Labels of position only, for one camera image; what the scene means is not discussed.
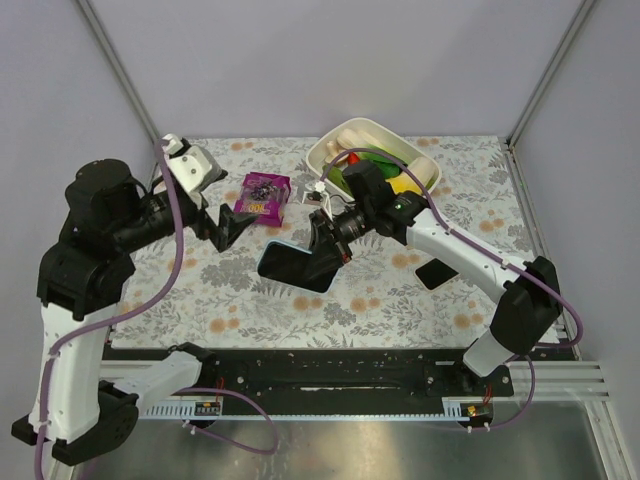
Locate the black phone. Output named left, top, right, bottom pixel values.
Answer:
left=257, top=240, right=337, bottom=294

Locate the black smartphone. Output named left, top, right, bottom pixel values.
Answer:
left=415, top=258, right=459, bottom=291

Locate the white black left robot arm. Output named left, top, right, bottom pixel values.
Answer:
left=11, top=159, right=254, bottom=466

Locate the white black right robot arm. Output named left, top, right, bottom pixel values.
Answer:
left=303, top=161, right=563, bottom=377

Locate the purple snack box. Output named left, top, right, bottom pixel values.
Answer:
left=234, top=172, right=291, bottom=227

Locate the green toy pea pod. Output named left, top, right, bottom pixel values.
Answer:
left=323, top=165, right=351, bottom=196

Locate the floral table cloth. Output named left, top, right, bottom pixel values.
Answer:
left=110, top=136, right=536, bottom=349

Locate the toy carrot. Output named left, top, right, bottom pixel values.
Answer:
left=347, top=153, right=360, bottom=165

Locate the toy mushroom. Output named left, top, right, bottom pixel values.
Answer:
left=325, top=141, right=341, bottom=163

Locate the yellow toy pepper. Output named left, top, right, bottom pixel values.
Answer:
left=387, top=172, right=422, bottom=195

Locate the toy bok choy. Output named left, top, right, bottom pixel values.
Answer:
left=336, top=129, right=401, bottom=179

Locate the white plastic basin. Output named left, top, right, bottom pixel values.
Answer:
left=306, top=117, right=442, bottom=202

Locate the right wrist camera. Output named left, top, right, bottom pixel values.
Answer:
left=301, top=180, right=332, bottom=216

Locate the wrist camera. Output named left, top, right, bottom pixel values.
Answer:
left=162, top=134, right=228, bottom=209
left=301, top=180, right=332, bottom=216

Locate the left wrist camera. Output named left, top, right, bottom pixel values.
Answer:
left=162, top=134, right=228, bottom=209

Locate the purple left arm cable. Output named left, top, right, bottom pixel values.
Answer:
left=33, top=138, right=280, bottom=480

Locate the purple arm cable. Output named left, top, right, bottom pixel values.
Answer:
left=33, top=138, right=280, bottom=480
left=317, top=147, right=585, bottom=434

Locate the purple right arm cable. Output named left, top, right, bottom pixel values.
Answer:
left=317, top=147, right=585, bottom=434

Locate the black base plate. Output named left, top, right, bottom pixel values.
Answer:
left=159, top=348, right=515, bottom=416

